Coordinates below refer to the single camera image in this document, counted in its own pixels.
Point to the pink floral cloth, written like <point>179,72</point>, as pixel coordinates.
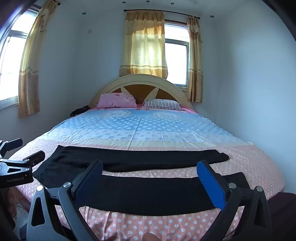
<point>18,204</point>

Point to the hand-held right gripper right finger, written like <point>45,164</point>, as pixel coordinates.
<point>211,185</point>

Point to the bed with polka-dot sheet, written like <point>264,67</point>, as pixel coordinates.
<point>148,129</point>

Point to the dark maroon cloth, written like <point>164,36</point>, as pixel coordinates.
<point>283,215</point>

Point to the window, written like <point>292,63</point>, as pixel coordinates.
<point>11,58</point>
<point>177,60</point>

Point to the cream and wood headboard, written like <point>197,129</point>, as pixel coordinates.
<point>138,89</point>

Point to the black pants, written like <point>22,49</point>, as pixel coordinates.
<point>138,160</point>

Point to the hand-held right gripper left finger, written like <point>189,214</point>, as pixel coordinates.
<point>91,183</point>

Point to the pink pillow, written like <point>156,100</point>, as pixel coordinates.
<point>115,100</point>

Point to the yellow curtain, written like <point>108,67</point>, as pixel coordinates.
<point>34,64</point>
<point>195,60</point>
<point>144,46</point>

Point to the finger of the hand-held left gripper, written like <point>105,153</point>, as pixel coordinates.
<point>13,143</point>
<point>37,157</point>

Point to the black curtain rod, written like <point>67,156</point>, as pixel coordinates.
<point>178,13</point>

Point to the striped pillow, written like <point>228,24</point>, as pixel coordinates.
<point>161,104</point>

